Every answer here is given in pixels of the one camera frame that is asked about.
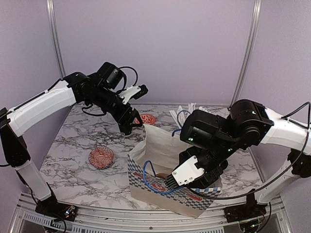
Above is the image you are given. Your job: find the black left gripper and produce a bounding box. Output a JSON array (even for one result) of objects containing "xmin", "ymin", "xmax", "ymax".
[{"xmin": 87, "ymin": 85, "xmax": 144, "ymax": 128}]

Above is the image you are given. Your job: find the brown cardboard cup carrier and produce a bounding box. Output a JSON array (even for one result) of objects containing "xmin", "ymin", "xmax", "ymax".
[{"xmin": 156, "ymin": 173, "xmax": 168, "ymax": 180}]

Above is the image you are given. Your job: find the blue checkered paper bag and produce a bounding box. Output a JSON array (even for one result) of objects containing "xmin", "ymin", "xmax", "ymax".
[{"xmin": 127, "ymin": 124, "xmax": 223, "ymax": 218}]

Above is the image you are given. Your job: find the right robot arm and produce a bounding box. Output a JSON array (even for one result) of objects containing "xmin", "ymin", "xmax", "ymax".
[{"xmin": 172, "ymin": 99, "xmax": 311, "ymax": 217}]

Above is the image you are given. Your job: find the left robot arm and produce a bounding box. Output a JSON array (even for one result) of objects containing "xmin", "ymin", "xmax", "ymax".
[{"xmin": 0, "ymin": 62, "xmax": 141, "ymax": 216}]

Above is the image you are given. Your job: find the red patterned bowl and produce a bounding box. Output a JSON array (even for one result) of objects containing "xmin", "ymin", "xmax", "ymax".
[
  {"xmin": 140, "ymin": 114, "xmax": 156, "ymax": 125},
  {"xmin": 88, "ymin": 147, "xmax": 114, "ymax": 169}
]

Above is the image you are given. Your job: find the bundle of white straws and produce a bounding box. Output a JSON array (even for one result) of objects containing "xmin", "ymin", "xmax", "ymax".
[{"xmin": 169, "ymin": 102, "xmax": 208, "ymax": 123}]

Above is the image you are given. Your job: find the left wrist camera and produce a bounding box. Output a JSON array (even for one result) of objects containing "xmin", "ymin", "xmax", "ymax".
[{"xmin": 119, "ymin": 84, "xmax": 148, "ymax": 105}]

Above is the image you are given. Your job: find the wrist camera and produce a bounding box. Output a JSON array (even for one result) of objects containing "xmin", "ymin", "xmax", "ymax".
[
  {"xmin": 164, "ymin": 156, "xmax": 205, "ymax": 189},
  {"xmin": 119, "ymin": 84, "xmax": 148, "ymax": 105}
]

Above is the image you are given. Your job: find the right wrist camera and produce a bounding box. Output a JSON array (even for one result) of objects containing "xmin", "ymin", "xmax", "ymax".
[{"xmin": 164, "ymin": 156, "xmax": 205, "ymax": 189}]

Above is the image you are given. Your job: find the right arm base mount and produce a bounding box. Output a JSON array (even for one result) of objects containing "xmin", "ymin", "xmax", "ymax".
[{"xmin": 224, "ymin": 203, "xmax": 267, "ymax": 223}]

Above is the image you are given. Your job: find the aluminium front rail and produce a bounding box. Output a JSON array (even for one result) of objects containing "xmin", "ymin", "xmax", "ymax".
[{"xmin": 8, "ymin": 193, "xmax": 292, "ymax": 233}]

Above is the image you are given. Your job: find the right aluminium frame post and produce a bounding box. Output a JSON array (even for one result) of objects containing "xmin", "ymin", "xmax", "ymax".
[{"xmin": 229, "ymin": 0, "xmax": 262, "ymax": 107}]

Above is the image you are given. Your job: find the aluminium frame post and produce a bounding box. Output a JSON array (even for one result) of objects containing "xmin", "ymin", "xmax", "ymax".
[
  {"xmin": 46, "ymin": 0, "xmax": 66, "ymax": 78},
  {"xmin": 229, "ymin": 0, "xmax": 262, "ymax": 107}
]

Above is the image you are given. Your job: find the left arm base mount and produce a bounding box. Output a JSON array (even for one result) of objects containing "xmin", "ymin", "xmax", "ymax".
[{"xmin": 35, "ymin": 202, "xmax": 78, "ymax": 221}]

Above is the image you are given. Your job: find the left aluminium frame post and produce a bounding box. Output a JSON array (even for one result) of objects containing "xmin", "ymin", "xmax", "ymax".
[{"xmin": 46, "ymin": 0, "xmax": 66, "ymax": 78}]

